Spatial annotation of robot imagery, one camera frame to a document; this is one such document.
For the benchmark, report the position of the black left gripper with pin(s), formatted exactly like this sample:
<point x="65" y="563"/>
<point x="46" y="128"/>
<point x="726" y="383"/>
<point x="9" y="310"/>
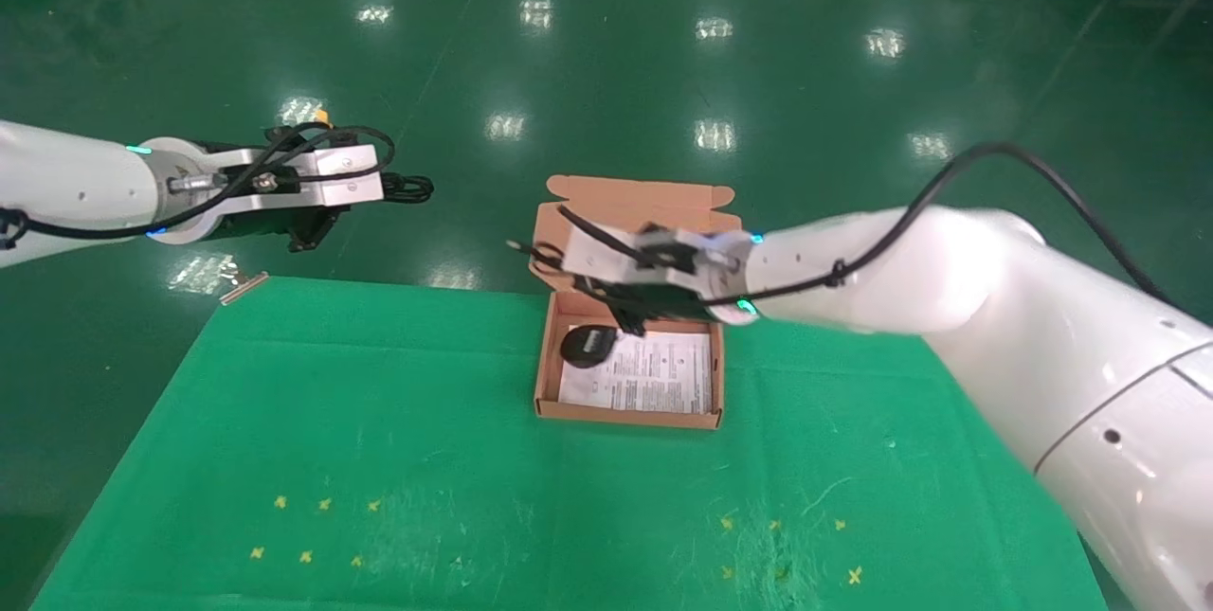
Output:
<point x="251" y="224"/>

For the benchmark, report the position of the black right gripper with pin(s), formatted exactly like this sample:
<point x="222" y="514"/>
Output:
<point x="663" y="303"/>

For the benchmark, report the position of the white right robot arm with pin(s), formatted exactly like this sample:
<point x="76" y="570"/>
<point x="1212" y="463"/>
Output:
<point x="1042" y="327"/>

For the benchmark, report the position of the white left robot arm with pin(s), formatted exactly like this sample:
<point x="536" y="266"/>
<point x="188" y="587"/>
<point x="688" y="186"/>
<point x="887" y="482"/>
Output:
<point x="66" y="189"/>

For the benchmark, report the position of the brown open cardboard box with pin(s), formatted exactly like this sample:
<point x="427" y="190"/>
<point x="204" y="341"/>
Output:
<point x="635" y="213"/>

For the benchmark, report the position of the white printed paper sheet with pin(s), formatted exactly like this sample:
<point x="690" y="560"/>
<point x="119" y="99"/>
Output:
<point x="663" y="379"/>

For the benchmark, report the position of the metal table clip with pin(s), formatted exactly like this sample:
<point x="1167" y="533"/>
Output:
<point x="244" y="288"/>

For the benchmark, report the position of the green table cloth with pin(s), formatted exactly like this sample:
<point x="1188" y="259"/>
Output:
<point x="531" y="497"/>

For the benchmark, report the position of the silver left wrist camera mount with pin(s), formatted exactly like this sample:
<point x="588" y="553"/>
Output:
<point x="341" y="177"/>

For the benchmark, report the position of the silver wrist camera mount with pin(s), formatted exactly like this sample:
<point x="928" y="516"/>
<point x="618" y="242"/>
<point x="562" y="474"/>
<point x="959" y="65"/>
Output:
<point x="606" y="256"/>
<point x="341" y="177"/>

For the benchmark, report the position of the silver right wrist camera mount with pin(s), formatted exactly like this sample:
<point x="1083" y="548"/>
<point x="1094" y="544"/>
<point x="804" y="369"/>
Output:
<point x="606" y="256"/>

